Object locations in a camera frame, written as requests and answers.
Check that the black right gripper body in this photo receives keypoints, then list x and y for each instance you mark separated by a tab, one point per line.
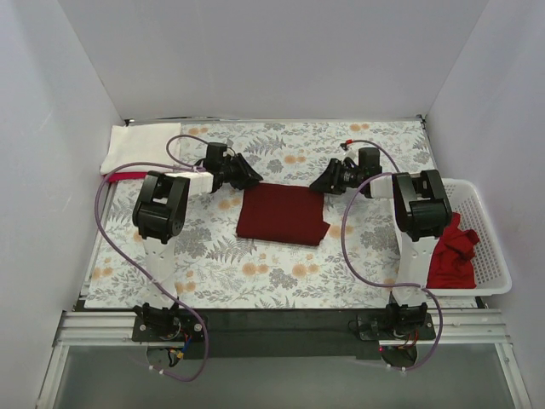
335	175

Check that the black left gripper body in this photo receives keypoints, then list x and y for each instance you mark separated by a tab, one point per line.
238	170

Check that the dark red t-shirt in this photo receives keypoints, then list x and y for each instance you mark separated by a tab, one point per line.
283	214

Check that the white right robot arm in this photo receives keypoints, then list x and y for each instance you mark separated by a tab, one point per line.
421	212

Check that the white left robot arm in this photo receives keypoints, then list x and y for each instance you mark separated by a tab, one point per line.
159	215

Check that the folded pink-red t-shirt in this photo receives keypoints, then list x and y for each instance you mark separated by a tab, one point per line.
124	176

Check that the bright red t-shirt in basket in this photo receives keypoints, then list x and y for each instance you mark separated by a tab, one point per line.
451	264

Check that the white plastic laundry basket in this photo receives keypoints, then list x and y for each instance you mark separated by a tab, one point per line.
490	269

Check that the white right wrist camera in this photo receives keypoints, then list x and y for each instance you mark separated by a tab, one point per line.
347	150

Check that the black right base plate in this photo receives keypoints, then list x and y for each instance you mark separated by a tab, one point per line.
371	325

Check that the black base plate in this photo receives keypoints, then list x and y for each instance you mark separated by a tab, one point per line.
371	325
165	324

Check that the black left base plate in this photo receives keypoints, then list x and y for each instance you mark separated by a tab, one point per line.
165	324

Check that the aluminium frame rail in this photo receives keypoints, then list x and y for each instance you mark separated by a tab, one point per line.
101	328

